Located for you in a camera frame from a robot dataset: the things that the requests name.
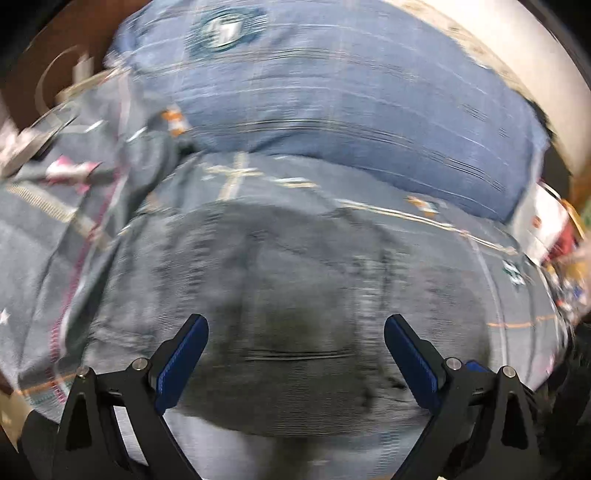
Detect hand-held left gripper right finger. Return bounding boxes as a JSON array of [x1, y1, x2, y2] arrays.
[[384, 315, 542, 480]]

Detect grey denim pants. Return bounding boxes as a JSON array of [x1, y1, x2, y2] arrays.
[[88, 199, 511, 439]]

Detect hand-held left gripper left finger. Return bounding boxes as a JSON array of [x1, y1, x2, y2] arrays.
[[53, 314, 209, 480]]

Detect clear plastic bag of clutter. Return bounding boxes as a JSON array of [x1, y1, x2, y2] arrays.
[[544, 235, 591, 326]]

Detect white paper bag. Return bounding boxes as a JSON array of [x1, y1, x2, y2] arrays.
[[512, 181, 580, 265]]

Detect blue plaid pillow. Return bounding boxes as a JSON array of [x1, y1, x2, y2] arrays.
[[107, 0, 551, 223]]

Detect grey printed bed sheet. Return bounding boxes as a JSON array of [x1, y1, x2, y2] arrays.
[[0, 80, 580, 480]]

